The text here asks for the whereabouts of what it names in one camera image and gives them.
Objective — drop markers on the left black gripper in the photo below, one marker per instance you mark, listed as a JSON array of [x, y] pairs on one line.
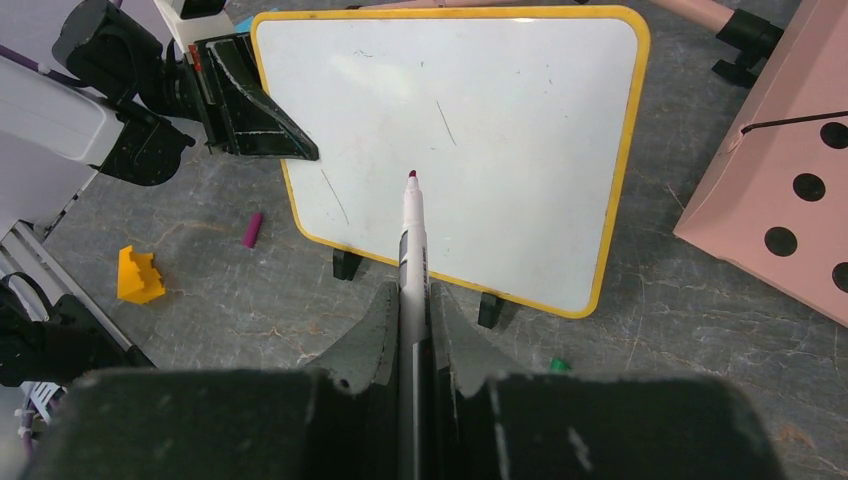
[[238, 116]]

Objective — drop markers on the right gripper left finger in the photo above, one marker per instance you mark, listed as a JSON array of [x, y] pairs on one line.
[[334, 418]]

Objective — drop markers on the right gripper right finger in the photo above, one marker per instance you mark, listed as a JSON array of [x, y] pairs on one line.
[[500, 421]]

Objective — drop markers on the purple marker cap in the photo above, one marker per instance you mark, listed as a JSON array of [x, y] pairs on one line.
[[252, 231]]

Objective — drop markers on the purple whiteboard marker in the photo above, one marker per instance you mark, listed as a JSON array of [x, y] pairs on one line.
[[413, 329]]

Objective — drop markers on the yellow-framed whiteboard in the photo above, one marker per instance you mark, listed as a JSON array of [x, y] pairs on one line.
[[518, 122]]

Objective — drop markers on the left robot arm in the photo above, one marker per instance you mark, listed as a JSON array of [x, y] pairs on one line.
[[128, 90]]

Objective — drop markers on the green whiteboard marker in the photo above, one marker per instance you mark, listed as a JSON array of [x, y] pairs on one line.
[[558, 365]]

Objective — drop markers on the black whiteboard clip foot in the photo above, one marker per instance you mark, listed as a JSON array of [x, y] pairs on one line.
[[489, 310]]

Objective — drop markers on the large blue toy marker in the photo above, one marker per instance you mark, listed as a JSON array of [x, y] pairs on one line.
[[244, 26]]

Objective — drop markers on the yellow wedge block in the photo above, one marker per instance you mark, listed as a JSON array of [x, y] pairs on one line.
[[138, 281]]

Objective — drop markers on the pink perforated board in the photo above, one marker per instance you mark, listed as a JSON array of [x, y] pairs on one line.
[[773, 200]]

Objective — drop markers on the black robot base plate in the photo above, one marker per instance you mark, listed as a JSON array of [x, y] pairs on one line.
[[68, 344]]

